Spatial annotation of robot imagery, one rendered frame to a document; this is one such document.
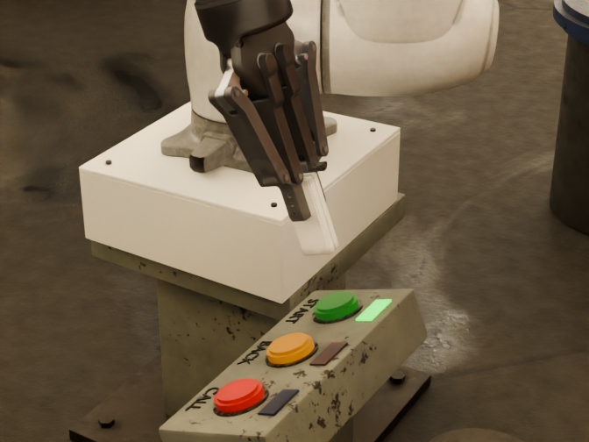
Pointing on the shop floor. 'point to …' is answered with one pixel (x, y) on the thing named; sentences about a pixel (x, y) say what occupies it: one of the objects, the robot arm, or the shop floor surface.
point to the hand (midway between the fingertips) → (309, 214)
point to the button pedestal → (309, 375)
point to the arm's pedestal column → (204, 367)
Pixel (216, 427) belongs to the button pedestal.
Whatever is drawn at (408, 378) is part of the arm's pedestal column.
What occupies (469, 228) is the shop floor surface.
